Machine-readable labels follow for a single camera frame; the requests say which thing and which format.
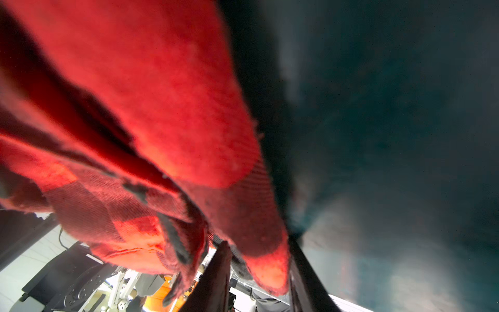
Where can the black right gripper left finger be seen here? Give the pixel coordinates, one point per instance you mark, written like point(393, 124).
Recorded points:
point(212, 290)

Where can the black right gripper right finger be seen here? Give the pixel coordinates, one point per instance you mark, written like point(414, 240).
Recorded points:
point(307, 292)

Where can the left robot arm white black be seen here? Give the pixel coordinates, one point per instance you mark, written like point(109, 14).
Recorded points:
point(66, 283)

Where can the red black plaid shirt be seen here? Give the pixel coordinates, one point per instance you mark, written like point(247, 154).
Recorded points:
point(125, 120)

